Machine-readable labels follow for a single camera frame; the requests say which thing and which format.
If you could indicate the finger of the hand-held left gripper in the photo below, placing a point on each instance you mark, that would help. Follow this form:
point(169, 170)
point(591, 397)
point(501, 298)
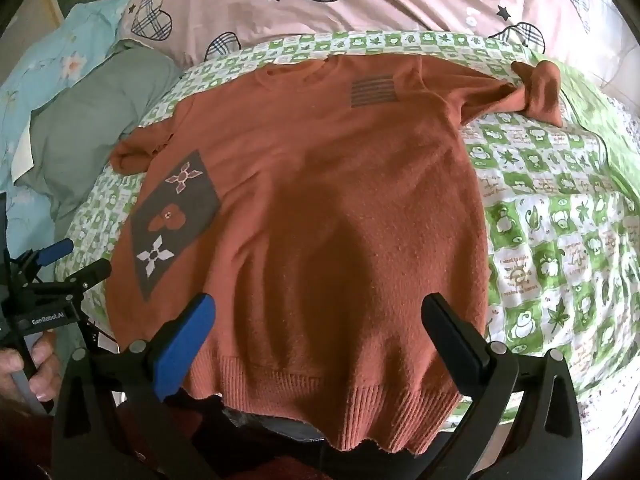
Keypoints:
point(56, 251)
point(92, 271)

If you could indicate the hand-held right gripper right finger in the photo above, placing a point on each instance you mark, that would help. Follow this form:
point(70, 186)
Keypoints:
point(450, 332)

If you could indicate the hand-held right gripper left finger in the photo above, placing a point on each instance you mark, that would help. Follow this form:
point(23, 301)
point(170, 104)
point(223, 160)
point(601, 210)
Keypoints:
point(185, 340)

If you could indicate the orange knit sweater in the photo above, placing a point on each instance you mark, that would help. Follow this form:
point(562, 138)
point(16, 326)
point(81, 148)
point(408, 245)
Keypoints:
point(325, 185)

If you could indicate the person's left hand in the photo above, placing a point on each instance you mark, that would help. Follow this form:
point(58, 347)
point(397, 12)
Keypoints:
point(42, 365)

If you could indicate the person's dark trousers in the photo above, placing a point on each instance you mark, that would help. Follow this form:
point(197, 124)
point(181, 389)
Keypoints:
point(272, 424)

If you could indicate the grey-green cloth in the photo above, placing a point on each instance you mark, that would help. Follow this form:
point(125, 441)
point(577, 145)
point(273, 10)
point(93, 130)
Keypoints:
point(100, 110)

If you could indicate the green checkered printed blanket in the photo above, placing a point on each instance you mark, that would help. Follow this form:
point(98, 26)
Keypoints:
point(550, 210)

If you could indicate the light blue floral cloth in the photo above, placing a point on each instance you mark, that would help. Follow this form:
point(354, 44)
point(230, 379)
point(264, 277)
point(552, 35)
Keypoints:
point(65, 60)

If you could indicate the pink duvet with plaid hearts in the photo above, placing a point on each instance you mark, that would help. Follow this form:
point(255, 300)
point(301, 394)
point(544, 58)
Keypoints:
point(375, 0)

